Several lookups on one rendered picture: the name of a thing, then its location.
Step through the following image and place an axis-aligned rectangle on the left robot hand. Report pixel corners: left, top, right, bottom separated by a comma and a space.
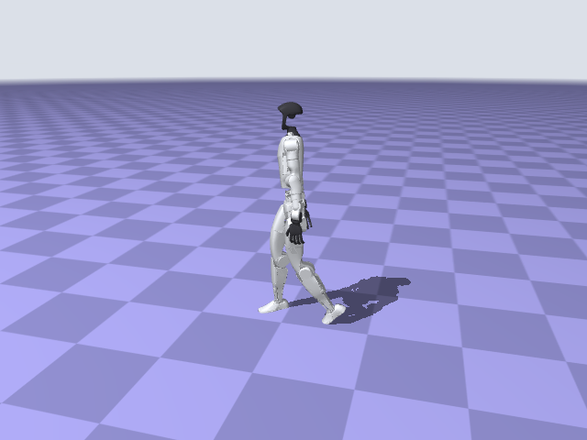
286, 213, 305, 245

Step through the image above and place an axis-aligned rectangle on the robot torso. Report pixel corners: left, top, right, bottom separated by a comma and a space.
277, 132, 305, 219

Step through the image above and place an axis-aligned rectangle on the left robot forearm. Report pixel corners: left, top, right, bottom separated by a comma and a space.
289, 176, 304, 221

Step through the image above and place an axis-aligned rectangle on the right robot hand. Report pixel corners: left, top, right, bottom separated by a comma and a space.
305, 200, 312, 229

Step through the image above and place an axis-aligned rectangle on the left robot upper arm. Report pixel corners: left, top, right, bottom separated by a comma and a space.
283, 138, 301, 188

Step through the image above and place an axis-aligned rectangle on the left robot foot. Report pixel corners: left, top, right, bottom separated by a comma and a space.
322, 303, 346, 325

